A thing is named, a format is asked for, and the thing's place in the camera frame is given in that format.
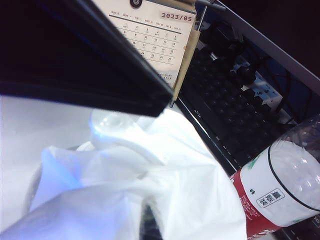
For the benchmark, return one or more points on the paper desk calendar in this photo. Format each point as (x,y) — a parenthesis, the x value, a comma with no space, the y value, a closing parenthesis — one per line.
(155,32)

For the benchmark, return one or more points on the water bottle with red label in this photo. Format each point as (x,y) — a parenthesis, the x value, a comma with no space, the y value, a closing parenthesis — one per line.
(275,180)

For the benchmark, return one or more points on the black keyboard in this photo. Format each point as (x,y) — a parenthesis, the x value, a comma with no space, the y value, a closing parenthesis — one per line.
(225,100)

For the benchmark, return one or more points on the clear hand sanitizer pump bottle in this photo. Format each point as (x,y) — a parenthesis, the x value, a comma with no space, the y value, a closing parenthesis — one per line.
(107,122)

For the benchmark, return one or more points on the black AOC monitor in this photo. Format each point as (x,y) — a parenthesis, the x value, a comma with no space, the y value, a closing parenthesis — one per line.
(287,25)

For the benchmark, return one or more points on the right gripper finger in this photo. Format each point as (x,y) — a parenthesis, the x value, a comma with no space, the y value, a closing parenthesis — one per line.
(62,55)

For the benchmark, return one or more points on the white power strip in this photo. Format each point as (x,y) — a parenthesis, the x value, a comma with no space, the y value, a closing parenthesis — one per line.
(265,91)

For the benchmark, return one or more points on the black power plug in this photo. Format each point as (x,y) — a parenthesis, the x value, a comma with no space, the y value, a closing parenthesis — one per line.
(246,74)

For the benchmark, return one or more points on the white tissue sheet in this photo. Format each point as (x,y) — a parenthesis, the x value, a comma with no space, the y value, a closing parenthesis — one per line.
(175,187)

